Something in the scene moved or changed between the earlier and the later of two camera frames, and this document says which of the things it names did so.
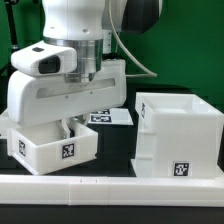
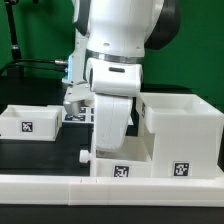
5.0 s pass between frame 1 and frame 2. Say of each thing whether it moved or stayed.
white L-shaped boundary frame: stayed
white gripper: moved
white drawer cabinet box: stayed
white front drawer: moved
